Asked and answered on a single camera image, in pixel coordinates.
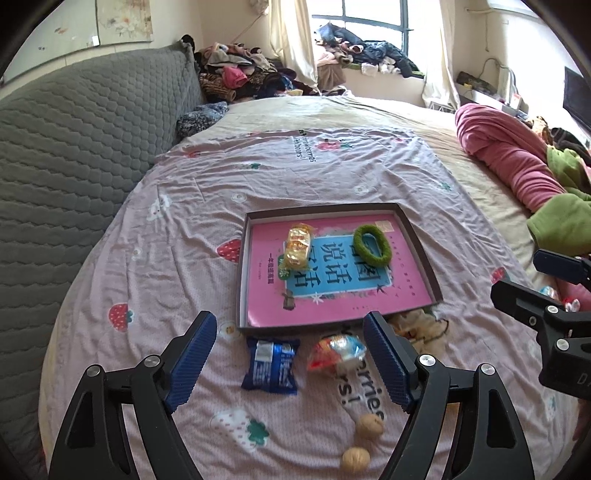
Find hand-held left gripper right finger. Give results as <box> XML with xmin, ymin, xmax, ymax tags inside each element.
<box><xmin>362</xmin><ymin>311</ymin><xmax>536</xmax><ymax>480</ymax></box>

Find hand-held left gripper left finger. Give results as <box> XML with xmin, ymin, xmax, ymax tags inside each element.
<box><xmin>48</xmin><ymin>311</ymin><xmax>218</xmax><ymax>480</ymax></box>

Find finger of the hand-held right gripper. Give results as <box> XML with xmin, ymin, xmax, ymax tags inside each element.
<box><xmin>491</xmin><ymin>279</ymin><xmax>575</xmax><ymax>332</ymax></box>
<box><xmin>533</xmin><ymin>249</ymin><xmax>591</xmax><ymax>287</ymax></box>

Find colourful shiny candy packet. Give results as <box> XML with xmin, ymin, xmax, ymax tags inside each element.
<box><xmin>306</xmin><ymin>335</ymin><xmax>369</xmax><ymax>377</ymax></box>

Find walnut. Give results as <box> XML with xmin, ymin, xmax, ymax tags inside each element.
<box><xmin>341</xmin><ymin>447</ymin><xmax>371</xmax><ymax>472</ymax></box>
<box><xmin>355</xmin><ymin>414</ymin><xmax>385</xmax><ymax>441</ymax></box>

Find blue snack packet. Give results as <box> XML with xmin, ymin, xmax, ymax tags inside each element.
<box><xmin>241</xmin><ymin>337</ymin><xmax>300</xmax><ymax>394</ymax></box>

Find pink box lid tray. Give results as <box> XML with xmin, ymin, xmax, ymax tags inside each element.
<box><xmin>235</xmin><ymin>203</ymin><xmax>441</xmax><ymax>335</ymax></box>

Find green scrunchie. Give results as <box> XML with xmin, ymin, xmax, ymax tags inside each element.
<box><xmin>353</xmin><ymin>224</ymin><xmax>393</xmax><ymax>267</ymax></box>

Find yellow cracker packet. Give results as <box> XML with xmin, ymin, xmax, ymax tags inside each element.
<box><xmin>283</xmin><ymin>223</ymin><xmax>315</xmax><ymax>271</ymax></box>

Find green cloth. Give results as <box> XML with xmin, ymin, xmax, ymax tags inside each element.
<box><xmin>526</xmin><ymin>145</ymin><xmax>591</xmax><ymax>257</ymax></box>

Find pink book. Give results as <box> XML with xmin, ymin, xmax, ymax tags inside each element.
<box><xmin>247</xmin><ymin>213</ymin><xmax>437</xmax><ymax>326</ymax></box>

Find pink blanket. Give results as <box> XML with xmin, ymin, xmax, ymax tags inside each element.
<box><xmin>455</xmin><ymin>103</ymin><xmax>591</xmax><ymax>308</ymax></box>

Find black television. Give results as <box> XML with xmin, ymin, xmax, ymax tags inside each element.
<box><xmin>563</xmin><ymin>67</ymin><xmax>591</xmax><ymax>134</ymax></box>

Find white side shelf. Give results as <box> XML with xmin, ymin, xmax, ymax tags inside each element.
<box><xmin>459</xmin><ymin>69</ymin><xmax>532</xmax><ymax>118</ymax></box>

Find beige bed cover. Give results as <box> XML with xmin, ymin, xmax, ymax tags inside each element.
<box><xmin>222</xmin><ymin>95</ymin><xmax>555</xmax><ymax>287</ymax></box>

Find cream curtain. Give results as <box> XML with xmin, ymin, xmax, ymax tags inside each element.
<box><xmin>270</xmin><ymin>0</ymin><xmax>319</xmax><ymax>93</ymax></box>
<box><xmin>422</xmin><ymin>0</ymin><xmax>462</xmax><ymax>112</ymax></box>

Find grey quilted headboard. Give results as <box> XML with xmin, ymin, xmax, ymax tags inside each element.
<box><xmin>0</xmin><ymin>46</ymin><xmax>206</xmax><ymax>462</ymax></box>

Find dark floral pillow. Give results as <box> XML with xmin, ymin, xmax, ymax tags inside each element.
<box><xmin>177</xmin><ymin>102</ymin><xmax>229</xmax><ymax>139</ymax></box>

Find clothes on windowsill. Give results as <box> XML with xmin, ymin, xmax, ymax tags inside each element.
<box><xmin>315</xmin><ymin>23</ymin><xmax>423</xmax><ymax>79</ymax></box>

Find beige folded cloth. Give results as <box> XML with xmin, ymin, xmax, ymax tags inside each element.
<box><xmin>316</xmin><ymin>62</ymin><xmax>352</xmax><ymax>93</ymax></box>

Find pile of clothes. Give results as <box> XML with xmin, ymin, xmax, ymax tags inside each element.
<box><xmin>194</xmin><ymin>34</ymin><xmax>319</xmax><ymax>104</ymax></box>

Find window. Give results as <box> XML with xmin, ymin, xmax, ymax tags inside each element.
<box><xmin>311</xmin><ymin>0</ymin><xmax>439</xmax><ymax>79</ymax></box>

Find floral wall poster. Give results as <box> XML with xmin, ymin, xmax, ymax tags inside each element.
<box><xmin>95</xmin><ymin>0</ymin><xmax>158</xmax><ymax>47</ymax></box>

